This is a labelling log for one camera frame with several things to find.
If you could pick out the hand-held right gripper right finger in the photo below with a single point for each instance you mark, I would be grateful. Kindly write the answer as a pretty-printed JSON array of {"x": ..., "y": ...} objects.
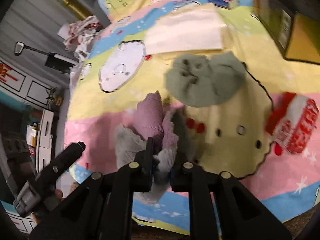
[{"x": 180, "y": 180}]

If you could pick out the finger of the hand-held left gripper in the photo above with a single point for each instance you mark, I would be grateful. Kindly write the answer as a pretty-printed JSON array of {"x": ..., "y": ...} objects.
[{"x": 67, "y": 157}]

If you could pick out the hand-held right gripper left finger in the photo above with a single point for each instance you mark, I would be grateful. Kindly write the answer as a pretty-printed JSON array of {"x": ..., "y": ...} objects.
[{"x": 147, "y": 165}]

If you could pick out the purple and grey sock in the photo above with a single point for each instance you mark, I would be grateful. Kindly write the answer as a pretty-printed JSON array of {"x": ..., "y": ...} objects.
[{"x": 127, "y": 145}]

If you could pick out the purple towel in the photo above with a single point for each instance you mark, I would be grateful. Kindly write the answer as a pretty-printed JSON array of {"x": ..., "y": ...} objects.
[{"x": 150, "y": 120}]

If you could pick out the sage green towel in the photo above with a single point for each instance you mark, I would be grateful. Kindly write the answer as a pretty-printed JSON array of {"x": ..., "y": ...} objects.
[{"x": 200, "y": 82}]

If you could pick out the cream towel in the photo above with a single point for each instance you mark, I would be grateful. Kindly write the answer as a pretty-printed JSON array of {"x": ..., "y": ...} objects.
[{"x": 185, "y": 30}]

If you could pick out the white shelf unit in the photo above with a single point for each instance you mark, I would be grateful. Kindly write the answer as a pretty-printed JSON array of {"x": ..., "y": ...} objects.
[{"x": 45, "y": 135}]

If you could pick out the pastel striped printed blanket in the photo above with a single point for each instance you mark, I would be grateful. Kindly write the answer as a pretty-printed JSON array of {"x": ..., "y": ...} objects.
[{"x": 100, "y": 120}]

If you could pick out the small potted plant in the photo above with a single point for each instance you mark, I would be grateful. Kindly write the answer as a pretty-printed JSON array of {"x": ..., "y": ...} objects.
[{"x": 55, "y": 96}]

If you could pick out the white panelled cabinet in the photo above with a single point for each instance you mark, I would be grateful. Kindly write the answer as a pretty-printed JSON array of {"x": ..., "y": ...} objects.
[{"x": 27, "y": 85}]

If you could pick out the pile of white red clothes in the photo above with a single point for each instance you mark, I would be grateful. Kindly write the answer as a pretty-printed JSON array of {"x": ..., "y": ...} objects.
[{"x": 80, "y": 33}]

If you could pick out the red and white packet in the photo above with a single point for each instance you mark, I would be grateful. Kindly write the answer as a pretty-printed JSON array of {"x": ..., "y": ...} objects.
[{"x": 295, "y": 127}]

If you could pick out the blue and orange snack box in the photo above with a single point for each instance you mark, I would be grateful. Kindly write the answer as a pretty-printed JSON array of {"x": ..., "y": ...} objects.
[{"x": 221, "y": 0}]

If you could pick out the black box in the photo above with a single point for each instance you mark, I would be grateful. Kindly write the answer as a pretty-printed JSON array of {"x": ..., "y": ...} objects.
[{"x": 277, "y": 17}]

